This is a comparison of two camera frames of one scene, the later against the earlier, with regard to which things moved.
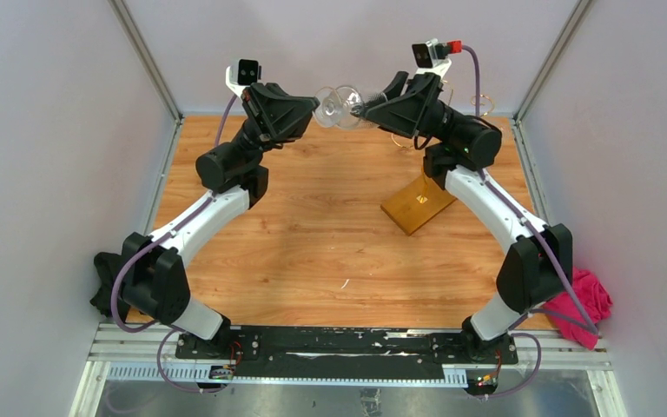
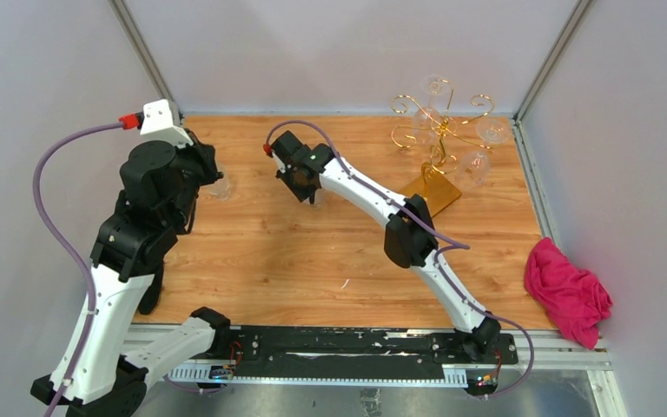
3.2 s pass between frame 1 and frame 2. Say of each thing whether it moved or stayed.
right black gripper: moved
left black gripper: moved
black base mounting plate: stayed
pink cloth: stayed
